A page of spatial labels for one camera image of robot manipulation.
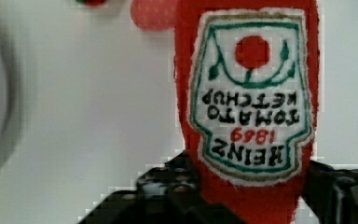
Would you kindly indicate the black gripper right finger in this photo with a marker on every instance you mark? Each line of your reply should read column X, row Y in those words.
column 332, row 194

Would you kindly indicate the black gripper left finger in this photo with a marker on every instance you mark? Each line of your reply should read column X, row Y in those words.
column 169, row 194

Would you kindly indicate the red plush ketchup bottle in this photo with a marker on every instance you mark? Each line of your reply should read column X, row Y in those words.
column 247, row 86

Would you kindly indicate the pink plush fruit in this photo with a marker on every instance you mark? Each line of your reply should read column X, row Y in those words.
column 153, row 15

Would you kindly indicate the red green strawberry toy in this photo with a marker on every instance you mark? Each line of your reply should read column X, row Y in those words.
column 91, row 3

